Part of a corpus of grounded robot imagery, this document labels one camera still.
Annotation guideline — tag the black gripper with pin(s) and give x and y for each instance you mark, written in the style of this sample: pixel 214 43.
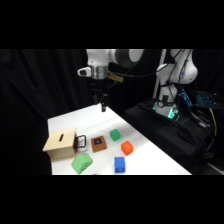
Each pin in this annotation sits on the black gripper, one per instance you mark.
pixel 99 90

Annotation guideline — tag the small green block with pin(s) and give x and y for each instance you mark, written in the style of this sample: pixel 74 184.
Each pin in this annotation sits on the small green block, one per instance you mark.
pixel 115 134

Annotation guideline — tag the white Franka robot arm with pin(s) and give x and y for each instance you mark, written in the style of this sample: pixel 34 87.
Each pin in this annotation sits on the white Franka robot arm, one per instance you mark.
pixel 185 71

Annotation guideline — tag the brown block with blue square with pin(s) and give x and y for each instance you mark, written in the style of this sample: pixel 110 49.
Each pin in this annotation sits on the brown block with blue square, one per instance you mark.
pixel 98 143

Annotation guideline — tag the red block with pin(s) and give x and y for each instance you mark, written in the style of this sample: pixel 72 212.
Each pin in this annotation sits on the red block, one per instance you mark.
pixel 127 147

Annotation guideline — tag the large green rounded block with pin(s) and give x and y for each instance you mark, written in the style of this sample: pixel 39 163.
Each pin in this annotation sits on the large green rounded block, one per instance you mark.
pixel 81 163

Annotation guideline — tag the wooden box with slot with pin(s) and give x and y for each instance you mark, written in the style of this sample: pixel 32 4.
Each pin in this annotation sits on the wooden box with slot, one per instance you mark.
pixel 60 143

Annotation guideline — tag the black curtain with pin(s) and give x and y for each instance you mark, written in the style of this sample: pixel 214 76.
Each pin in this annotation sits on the black curtain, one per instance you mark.
pixel 43 83

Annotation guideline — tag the black robot stand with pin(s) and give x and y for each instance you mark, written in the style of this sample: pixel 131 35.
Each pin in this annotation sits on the black robot stand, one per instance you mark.
pixel 166 133

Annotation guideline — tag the keyboard with blue backlight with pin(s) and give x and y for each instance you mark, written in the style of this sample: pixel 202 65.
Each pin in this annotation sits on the keyboard with blue backlight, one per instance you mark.
pixel 205 99

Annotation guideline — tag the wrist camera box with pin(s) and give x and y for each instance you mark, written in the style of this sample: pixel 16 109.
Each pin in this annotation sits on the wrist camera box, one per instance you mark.
pixel 115 78

